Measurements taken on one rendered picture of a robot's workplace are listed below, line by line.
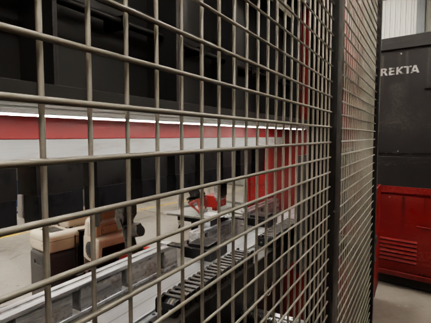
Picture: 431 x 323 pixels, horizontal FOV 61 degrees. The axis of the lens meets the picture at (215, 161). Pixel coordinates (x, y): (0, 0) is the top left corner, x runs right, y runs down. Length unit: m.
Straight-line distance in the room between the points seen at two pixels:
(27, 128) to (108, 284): 0.57
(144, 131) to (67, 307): 0.61
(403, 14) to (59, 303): 8.47
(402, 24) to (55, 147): 8.30
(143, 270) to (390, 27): 8.12
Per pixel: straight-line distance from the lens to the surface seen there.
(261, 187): 2.70
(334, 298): 0.72
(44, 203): 0.17
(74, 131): 1.10
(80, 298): 1.23
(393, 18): 8.96
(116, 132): 1.21
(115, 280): 1.31
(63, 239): 2.51
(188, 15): 1.51
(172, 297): 0.91
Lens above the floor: 1.41
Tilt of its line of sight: 4 degrees down
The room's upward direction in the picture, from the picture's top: straight up
